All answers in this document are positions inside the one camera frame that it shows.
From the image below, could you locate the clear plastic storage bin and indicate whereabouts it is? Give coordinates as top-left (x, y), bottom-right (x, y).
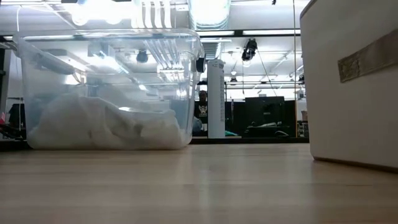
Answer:
top-left (16, 28), bottom-right (206, 151)

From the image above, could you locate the beige fabric storage box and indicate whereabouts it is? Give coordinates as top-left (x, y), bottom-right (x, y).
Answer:
top-left (299, 0), bottom-right (398, 174)

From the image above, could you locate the white tower column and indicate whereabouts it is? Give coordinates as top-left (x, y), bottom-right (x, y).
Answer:
top-left (207, 59), bottom-right (226, 139)

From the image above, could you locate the black round ceiling fixture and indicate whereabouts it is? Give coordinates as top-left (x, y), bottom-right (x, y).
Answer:
top-left (136, 49), bottom-right (150, 64)

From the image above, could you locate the silver ceiling duct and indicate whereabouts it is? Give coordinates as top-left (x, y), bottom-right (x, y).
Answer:
top-left (187, 0), bottom-right (233, 30)

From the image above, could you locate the black hanging camera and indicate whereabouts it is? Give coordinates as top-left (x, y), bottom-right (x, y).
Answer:
top-left (241, 38), bottom-right (259, 62)

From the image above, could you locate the ceiling light strip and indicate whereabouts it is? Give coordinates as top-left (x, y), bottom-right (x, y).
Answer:
top-left (242, 29), bottom-right (302, 36)
top-left (195, 30), bottom-right (236, 37)

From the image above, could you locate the white shirt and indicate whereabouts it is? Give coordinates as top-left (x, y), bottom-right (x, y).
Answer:
top-left (27, 92), bottom-right (188, 151)

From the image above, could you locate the person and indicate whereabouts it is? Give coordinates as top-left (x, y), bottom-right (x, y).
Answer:
top-left (192, 90), bottom-right (209, 137)

